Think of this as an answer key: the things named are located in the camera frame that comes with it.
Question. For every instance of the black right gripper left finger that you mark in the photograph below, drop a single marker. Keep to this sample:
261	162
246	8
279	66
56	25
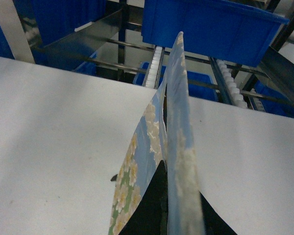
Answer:
151	215

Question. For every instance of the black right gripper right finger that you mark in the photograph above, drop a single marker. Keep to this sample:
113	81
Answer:
214	224

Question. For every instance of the flower gift bag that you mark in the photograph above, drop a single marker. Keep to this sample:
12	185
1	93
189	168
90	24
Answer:
164	132

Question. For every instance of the blue bin on conveyor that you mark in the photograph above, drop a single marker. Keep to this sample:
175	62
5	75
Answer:
216	28

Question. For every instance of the small black debris speck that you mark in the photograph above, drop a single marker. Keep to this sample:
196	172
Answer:
114	178

